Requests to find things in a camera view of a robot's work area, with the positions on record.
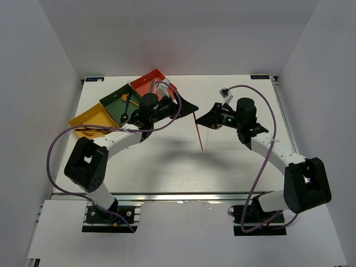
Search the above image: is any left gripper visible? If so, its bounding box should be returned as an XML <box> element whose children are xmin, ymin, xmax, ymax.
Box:
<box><xmin>150</xmin><ymin>92</ymin><xmax>199</xmax><ymax>124</ymax></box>

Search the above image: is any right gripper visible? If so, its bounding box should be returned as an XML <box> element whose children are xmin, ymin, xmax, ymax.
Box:
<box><xmin>195</xmin><ymin>103</ymin><xmax>243</xmax><ymax>130</ymax></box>

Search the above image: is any orange chopstick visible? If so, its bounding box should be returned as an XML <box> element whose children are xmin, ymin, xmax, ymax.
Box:
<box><xmin>193</xmin><ymin>112</ymin><xmax>204</xmax><ymax>151</ymax></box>

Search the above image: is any black spoon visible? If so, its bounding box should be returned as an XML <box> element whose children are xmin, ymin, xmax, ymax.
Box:
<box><xmin>120</xmin><ymin>103</ymin><xmax>129</xmax><ymax>123</ymax></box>

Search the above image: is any orange gold spoon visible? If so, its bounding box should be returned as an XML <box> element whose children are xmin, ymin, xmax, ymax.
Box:
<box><xmin>121</xmin><ymin>94</ymin><xmax>139</xmax><ymax>107</ymax></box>

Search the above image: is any gold fork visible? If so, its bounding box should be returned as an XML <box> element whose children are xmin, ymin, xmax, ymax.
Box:
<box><xmin>82</xmin><ymin>131</ymin><xmax>111</xmax><ymax>138</ymax></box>

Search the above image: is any purple fork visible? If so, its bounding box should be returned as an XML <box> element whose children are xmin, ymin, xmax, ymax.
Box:
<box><xmin>75</xmin><ymin>127</ymin><xmax>112</xmax><ymax>132</ymax></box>

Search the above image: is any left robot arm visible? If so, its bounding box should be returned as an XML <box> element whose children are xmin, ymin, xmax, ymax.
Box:
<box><xmin>64</xmin><ymin>93</ymin><xmax>199</xmax><ymax>222</ymax></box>

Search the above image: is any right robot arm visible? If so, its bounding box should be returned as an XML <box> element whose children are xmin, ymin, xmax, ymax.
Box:
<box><xmin>195</xmin><ymin>98</ymin><xmax>332</xmax><ymax>222</ymax></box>

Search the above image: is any red square container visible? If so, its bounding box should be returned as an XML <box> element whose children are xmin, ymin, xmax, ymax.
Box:
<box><xmin>129</xmin><ymin>69</ymin><xmax>168</xmax><ymax>100</ymax></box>

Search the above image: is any right blue table label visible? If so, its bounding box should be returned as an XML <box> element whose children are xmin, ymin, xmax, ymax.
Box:
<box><xmin>250</xmin><ymin>75</ymin><xmax>270</xmax><ymax>80</ymax></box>

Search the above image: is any blue table label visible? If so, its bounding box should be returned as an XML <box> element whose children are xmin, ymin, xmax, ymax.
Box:
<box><xmin>250</xmin><ymin>75</ymin><xmax>270</xmax><ymax>80</ymax></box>
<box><xmin>85</xmin><ymin>77</ymin><xmax>105</xmax><ymax>82</ymax></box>

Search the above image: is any green square container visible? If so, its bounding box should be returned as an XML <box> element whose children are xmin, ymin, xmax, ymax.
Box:
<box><xmin>100</xmin><ymin>84</ymin><xmax>142</xmax><ymax>126</ymax></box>

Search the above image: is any yellow square container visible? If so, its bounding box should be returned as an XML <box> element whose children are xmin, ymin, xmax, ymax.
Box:
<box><xmin>68</xmin><ymin>103</ymin><xmax>119</xmax><ymax>139</ymax></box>

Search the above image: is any left blue table label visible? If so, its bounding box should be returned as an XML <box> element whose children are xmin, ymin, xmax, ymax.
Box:
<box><xmin>85</xmin><ymin>77</ymin><xmax>105</xmax><ymax>82</ymax></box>

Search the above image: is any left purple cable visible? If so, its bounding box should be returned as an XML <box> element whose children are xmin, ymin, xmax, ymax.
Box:
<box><xmin>46</xmin><ymin>81</ymin><xmax>183</xmax><ymax>233</ymax></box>

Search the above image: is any purple cable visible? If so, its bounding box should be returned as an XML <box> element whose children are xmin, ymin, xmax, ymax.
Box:
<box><xmin>46</xmin><ymin>81</ymin><xmax>183</xmax><ymax>233</ymax></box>
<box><xmin>228</xmin><ymin>85</ymin><xmax>298</xmax><ymax>233</ymax></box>

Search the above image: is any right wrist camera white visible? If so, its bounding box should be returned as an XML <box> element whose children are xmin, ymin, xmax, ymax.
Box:
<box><xmin>219</xmin><ymin>88</ymin><xmax>233</xmax><ymax>106</ymax></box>

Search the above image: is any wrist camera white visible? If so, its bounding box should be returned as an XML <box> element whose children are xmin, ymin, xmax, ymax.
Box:
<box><xmin>219</xmin><ymin>88</ymin><xmax>233</xmax><ymax>106</ymax></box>
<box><xmin>156</xmin><ymin>78</ymin><xmax>170</xmax><ymax>97</ymax></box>

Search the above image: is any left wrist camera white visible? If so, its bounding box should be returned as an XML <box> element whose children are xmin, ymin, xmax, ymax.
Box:
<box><xmin>156</xmin><ymin>78</ymin><xmax>170</xmax><ymax>97</ymax></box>

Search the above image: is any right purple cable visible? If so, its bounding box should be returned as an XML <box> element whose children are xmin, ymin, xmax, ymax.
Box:
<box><xmin>228</xmin><ymin>85</ymin><xmax>298</xmax><ymax>233</ymax></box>

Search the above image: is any aluminium table frame rail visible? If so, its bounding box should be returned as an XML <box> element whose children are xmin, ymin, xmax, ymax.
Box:
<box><xmin>270</xmin><ymin>76</ymin><xmax>299</xmax><ymax>154</ymax></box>

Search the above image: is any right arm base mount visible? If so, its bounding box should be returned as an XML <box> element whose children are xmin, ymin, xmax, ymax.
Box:
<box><xmin>227</xmin><ymin>205</ymin><xmax>286</xmax><ymax>236</ymax></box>

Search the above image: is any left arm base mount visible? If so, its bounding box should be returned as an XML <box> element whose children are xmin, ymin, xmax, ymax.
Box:
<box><xmin>82</xmin><ymin>204</ymin><xmax>141</xmax><ymax>234</ymax></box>

